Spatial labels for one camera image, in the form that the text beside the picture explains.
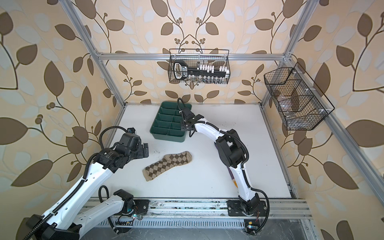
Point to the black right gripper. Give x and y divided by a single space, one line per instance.
183 128

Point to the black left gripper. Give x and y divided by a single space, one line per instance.
142 154

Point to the green divided organizer tray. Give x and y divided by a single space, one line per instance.
167 123

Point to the brown argyle sock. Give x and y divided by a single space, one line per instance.
166 163

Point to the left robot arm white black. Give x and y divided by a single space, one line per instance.
64 221

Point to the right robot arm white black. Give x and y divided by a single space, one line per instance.
234 155

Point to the black tool set in basket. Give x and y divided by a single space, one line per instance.
200 72

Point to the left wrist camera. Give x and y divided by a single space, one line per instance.
131 130

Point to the black wire basket back wall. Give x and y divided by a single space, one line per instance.
217 57

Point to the black wire basket wall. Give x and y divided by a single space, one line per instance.
300 102
217 57

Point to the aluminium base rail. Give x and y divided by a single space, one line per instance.
208 213

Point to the black wire basket right wall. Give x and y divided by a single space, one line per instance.
300 102

